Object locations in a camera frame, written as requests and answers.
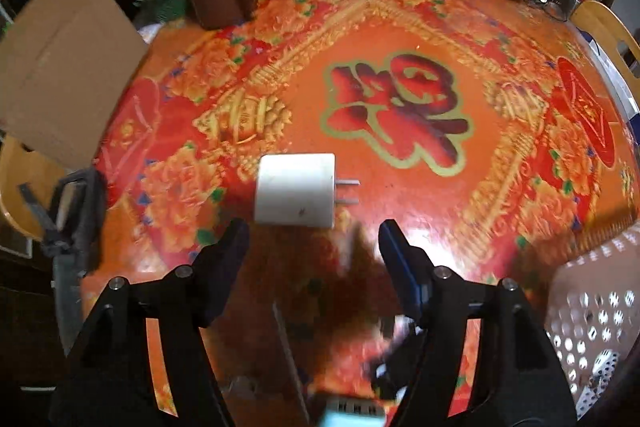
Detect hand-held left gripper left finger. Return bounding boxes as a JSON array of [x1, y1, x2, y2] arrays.
[[50, 218, 251, 427]]

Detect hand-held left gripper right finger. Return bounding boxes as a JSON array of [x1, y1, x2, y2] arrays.
[[377, 219, 581, 427]]

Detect black and white small device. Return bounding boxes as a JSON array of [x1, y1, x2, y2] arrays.
[[370, 322, 426, 400]]

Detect white charger plug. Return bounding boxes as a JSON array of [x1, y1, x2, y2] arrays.
[[255, 153, 362, 230]]

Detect light blue small box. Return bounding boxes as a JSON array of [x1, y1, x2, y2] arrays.
[[320, 397, 386, 427]]

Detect white perforated plastic basket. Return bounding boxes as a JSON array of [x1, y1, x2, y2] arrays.
[[542, 227, 640, 423]]

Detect red printed tablecloth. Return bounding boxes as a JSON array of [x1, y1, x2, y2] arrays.
[[80, 0, 640, 427]]

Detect brown cardboard box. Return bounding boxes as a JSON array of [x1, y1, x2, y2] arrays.
[[0, 0, 151, 168]]

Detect blue and white paper bag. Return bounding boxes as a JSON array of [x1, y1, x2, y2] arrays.
[[590, 37, 640, 122]]

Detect wooden chair with handle cutout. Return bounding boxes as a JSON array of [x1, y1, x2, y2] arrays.
[[570, 0, 640, 78]]

